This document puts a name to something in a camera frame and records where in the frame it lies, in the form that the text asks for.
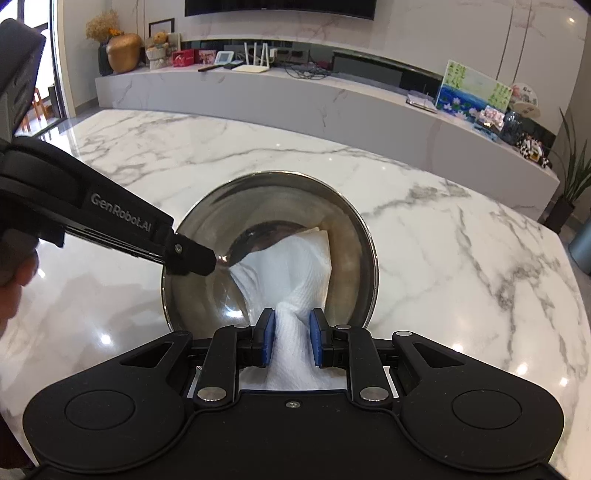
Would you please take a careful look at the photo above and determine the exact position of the white router with antennas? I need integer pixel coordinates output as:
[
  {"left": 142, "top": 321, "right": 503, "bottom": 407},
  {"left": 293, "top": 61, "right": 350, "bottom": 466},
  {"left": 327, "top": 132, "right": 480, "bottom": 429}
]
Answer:
[{"left": 231, "top": 41, "right": 273, "bottom": 75}]

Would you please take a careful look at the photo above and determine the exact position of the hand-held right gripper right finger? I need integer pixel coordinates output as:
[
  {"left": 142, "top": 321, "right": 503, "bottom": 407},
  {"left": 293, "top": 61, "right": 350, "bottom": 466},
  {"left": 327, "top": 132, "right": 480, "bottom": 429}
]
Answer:
[{"left": 309, "top": 307, "right": 467, "bottom": 408}]

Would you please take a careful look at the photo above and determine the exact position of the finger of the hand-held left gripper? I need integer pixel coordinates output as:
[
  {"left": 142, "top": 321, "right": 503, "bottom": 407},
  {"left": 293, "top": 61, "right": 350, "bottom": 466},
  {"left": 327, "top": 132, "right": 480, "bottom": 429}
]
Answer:
[{"left": 164, "top": 233, "right": 217, "bottom": 277}]

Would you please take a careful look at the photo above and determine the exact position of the teddy bear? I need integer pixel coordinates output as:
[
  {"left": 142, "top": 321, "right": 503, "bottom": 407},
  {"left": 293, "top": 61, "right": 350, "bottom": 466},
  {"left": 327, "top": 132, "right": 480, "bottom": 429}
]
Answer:
[{"left": 146, "top": 31, "right": 173, "bottom": 70}]

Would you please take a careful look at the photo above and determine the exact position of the photo card stand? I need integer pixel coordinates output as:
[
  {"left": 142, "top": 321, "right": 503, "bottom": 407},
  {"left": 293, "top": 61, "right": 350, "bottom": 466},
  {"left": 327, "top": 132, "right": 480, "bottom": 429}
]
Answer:
[{"left": 471, "top": 105, "right": 504, "bottom": 137}]

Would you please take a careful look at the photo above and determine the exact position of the person's left hand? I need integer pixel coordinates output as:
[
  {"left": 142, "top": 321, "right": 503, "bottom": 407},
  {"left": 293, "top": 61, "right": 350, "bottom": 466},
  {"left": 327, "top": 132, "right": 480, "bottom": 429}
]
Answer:
[{"left": 0, "top": 253, "right": 39, "bottom": 336}]

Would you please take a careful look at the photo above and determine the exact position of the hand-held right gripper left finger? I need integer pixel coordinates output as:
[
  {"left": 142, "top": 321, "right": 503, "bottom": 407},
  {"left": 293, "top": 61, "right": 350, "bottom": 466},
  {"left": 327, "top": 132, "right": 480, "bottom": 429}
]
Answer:
[{"left": 120, "top": 307, "right": 278, "bottom": 408}]

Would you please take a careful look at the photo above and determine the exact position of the potted long-leaf plant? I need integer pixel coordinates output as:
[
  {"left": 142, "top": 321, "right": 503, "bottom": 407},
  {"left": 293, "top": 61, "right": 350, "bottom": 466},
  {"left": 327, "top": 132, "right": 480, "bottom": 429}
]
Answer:
[{"left": 545, "top": 108, "right": 591, "bottom": 234}]

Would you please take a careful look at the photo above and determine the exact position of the black television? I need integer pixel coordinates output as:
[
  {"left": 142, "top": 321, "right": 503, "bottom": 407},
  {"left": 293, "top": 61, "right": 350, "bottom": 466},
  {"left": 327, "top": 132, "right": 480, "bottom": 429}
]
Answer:
[{"left": 185, "top": 0, "right": 378, "bottom": 20}]

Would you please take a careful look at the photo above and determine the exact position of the black picture frame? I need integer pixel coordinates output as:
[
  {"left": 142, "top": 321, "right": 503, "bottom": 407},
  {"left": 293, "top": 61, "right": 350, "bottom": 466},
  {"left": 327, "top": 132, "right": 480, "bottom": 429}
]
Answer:
[{"left": 148, "top": 18, "right": 175, "bottom": 47}]

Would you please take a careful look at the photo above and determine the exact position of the grey metal trash can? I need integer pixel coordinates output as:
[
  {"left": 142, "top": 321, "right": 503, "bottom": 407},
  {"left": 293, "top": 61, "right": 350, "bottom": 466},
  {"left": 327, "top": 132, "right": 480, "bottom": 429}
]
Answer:
[{"left": 569, "top": 226, "right": 591, "bottom": 278}]

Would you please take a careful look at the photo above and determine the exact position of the gold vase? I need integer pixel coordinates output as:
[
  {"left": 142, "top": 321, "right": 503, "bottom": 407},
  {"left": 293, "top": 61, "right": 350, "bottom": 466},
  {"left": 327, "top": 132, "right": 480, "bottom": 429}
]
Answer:
[{"left": 106, "top": 33, "right": 142, "bottom": 75}]

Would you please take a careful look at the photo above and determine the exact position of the tangle of black cables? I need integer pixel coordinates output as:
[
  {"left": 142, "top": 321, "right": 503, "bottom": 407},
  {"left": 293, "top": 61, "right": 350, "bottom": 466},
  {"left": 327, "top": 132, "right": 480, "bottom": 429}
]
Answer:
[{"left": 277, "top": 59, "right": 334, "bottom": 82}]

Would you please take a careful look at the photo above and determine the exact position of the round paper fan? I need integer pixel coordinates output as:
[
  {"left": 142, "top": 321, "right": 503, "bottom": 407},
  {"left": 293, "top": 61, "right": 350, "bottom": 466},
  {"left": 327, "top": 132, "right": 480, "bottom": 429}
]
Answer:
[{"left": 509, "top": 83, "right": 539, "bottom": 116}]

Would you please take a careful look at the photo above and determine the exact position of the cow print toy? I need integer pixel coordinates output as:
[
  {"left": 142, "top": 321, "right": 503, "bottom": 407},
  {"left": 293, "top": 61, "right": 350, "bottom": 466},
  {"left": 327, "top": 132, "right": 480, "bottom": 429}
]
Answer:
[{"left": 516, "top": 136, "right": 555, "bottom": 169}]

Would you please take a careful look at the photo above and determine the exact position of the marble television console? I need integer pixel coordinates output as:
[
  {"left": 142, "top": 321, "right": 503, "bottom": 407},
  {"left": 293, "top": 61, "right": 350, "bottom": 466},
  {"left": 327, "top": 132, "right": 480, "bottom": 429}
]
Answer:
[{"left": 95, "top": 39, "right": 562, "bottom": 223}]

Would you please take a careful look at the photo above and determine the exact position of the dried flower bunch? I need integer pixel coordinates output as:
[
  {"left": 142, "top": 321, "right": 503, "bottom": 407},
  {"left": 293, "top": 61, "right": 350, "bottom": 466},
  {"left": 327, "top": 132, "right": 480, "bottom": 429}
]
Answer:
[{"left": 85, "top": 11, "right": 125, "bottom": 42}]

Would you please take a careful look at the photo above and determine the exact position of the steel bowl with blue outside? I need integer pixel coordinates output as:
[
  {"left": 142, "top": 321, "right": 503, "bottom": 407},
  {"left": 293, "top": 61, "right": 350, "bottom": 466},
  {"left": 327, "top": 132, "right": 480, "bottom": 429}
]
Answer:
[{"left": 161, "top": 171, "right": 380, "bottom": 334}]

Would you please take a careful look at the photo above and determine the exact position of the dark vase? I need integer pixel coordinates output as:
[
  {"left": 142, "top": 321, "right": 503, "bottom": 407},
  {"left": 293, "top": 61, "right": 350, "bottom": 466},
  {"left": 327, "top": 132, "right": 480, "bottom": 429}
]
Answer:
[{"left": 98, "top": 41, "right": 114, "bottom": 77}]

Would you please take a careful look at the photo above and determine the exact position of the white paper towel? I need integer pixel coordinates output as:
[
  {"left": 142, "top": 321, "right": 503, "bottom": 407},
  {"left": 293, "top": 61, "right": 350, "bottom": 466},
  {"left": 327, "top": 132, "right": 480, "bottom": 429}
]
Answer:
[{"left": 228, "top": 226, "right": 347, "bottom": 393}]

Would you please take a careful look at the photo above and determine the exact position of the grey set-top box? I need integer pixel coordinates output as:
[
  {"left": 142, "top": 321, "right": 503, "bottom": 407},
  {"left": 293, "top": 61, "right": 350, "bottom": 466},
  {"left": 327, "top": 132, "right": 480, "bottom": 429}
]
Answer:
[{"left": 406, "top": 85, "right": 439, "bottom": 114}]

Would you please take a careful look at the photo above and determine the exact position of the lotus pond painting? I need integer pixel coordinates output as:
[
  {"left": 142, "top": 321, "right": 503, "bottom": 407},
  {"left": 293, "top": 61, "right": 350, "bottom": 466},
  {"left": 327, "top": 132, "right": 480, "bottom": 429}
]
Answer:
[{"left": 436, "top": 60, "right": 513, "bottom": 122}]

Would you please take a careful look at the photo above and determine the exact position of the dark glass jar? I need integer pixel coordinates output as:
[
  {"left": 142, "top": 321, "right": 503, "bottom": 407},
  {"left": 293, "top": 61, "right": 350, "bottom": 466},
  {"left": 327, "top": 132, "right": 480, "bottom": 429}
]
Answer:
[{"left": 501, "top": 111, "right": 525, "bottom": 147}]

